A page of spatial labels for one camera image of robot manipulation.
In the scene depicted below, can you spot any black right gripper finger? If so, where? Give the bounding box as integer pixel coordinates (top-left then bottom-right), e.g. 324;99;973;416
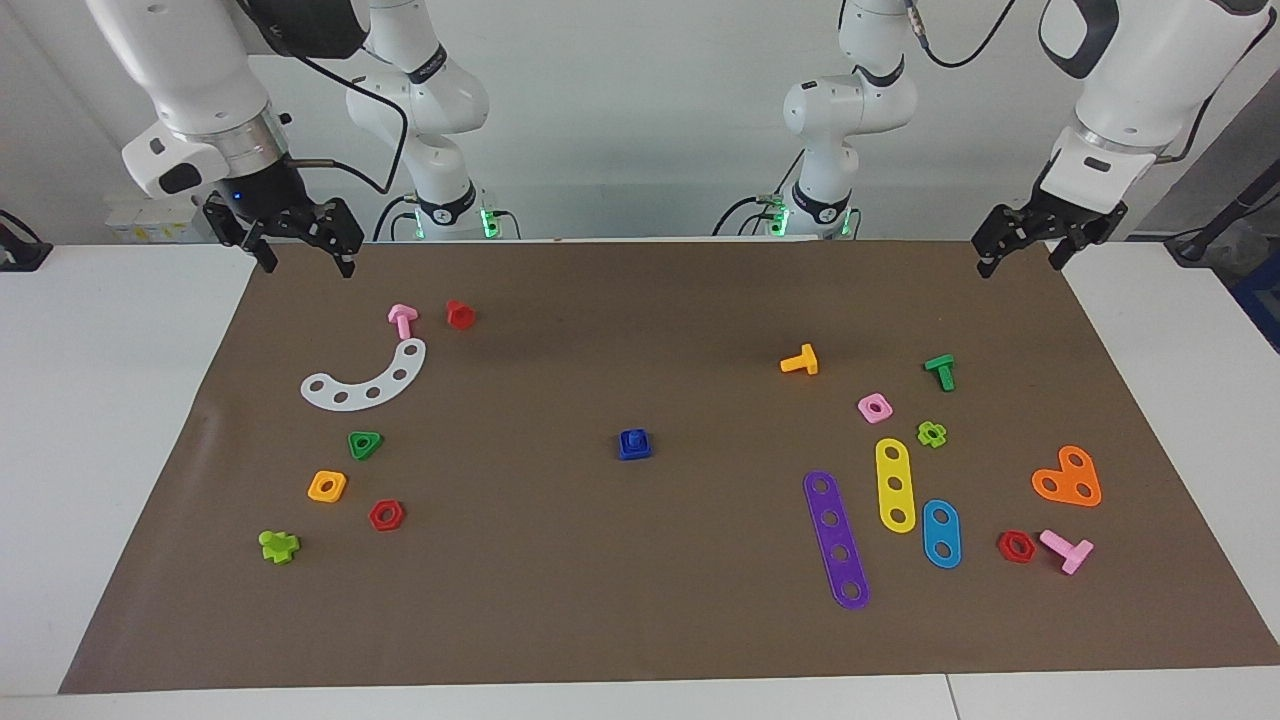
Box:
316;198;363;279
242;222;278;274

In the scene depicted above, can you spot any black stand pole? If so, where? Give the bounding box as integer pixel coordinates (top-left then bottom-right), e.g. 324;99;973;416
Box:
1165;160;1280;266

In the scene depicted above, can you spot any white curved plate with holes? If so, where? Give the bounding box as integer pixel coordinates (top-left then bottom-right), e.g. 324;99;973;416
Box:
300;338;428;412

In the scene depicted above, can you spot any blue box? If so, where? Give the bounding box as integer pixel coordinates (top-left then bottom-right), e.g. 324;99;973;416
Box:
1232;250;1280;353

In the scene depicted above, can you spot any orange heart-shaped three-hole plate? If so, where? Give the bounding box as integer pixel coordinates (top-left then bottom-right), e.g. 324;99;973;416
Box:
1031;445;1103;508

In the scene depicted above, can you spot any black table clamp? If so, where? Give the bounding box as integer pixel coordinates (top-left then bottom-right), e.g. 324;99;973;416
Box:
0;210;53;273

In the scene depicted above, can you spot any yellow three-hole plate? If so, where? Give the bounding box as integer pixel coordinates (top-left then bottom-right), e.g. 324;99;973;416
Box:
875;438;917;534

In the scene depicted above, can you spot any blue two-hole plate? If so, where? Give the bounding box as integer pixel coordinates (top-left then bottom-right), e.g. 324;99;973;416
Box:
921;499;963;569

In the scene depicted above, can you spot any purple four-hole plate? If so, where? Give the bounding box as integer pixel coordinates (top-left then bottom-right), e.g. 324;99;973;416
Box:
803;470;871;611

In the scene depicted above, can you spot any brown paper mat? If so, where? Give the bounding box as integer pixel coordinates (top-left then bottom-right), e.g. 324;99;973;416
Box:
58;238;1280;695

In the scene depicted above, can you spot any black base cable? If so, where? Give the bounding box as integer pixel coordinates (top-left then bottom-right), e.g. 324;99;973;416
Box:
373;193;421;242
712;193;783;238

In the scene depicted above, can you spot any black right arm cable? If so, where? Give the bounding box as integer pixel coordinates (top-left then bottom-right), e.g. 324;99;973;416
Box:
285;50;409;196

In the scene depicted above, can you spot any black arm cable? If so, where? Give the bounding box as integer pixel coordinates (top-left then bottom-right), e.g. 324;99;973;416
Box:
285;50;409;196
838;0;1256;166

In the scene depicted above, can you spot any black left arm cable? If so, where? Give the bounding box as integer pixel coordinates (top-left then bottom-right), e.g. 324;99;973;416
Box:
838;0;1256;166

